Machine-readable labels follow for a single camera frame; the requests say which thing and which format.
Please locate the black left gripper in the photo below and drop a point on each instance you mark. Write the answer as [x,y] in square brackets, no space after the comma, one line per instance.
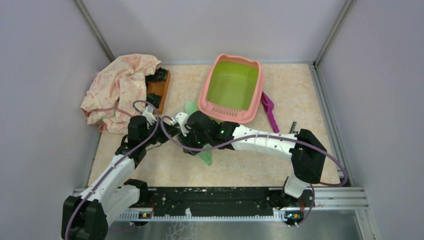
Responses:
[172,130]

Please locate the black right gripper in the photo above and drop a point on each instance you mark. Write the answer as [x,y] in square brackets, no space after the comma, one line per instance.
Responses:
[185,139]

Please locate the green cat litter bag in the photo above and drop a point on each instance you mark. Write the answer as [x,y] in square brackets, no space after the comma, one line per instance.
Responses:
[191,108]

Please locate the magenta plastic litter scoop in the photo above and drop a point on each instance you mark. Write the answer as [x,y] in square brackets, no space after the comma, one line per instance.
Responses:
[269,106]

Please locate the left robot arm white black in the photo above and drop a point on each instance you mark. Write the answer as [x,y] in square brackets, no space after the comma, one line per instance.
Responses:
[109,172]

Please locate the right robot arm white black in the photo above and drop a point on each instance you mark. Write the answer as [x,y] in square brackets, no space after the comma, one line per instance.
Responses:
[302,149]

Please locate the pink green litter box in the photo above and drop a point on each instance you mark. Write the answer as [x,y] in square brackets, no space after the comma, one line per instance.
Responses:
[232,89]

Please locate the brown wooden tray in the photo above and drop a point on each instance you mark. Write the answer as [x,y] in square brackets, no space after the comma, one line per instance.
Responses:
[157,88]

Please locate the pink floral crumpled cloth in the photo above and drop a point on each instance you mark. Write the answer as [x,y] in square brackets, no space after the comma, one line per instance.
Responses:
[108,102]

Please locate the small black ruler piece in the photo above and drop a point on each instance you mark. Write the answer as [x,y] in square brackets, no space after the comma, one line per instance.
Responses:
[293,128]

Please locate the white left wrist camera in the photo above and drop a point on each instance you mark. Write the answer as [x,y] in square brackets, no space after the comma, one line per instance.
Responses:
[148,113]

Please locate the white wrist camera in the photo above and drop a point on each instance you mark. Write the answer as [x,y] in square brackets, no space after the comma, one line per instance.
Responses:
[181,118]
[148,113]

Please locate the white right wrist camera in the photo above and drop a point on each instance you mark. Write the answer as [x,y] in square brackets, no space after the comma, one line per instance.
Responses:
[181,118]

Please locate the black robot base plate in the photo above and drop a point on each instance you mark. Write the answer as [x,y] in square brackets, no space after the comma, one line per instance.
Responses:
[220,202]

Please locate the aluminium frame rail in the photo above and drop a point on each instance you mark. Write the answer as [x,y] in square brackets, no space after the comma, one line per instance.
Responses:
[324,199]

